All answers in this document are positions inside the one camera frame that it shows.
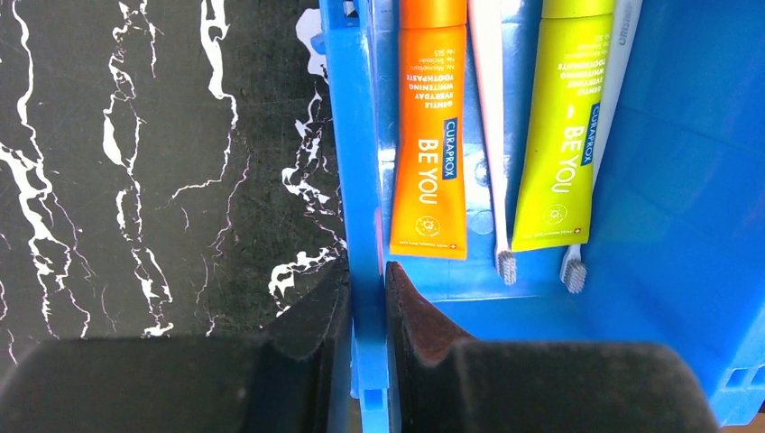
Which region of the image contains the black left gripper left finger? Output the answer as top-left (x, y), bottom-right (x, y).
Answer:
top-left (1, 258), bottom-right (351, 432)

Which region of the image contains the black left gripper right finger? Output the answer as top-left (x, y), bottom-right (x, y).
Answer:
top-left (385, 262), bottom-right (719, 432)

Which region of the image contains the blue three-compartment bin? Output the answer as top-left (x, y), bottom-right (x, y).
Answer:
top-left (320, 1), bottom-right (764, 432)

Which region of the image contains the orange toothpaste tube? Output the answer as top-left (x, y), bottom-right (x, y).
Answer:
top-left (390, 1), bottom-right (467, 260)

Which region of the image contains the white toothbrush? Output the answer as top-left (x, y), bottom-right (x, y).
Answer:
top-left (559, 0), bottom-right (643, 294)

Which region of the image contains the yellow-green toothpaste tube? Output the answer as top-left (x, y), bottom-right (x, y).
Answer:
top-left (511, 0), bottom-right (615, 252)

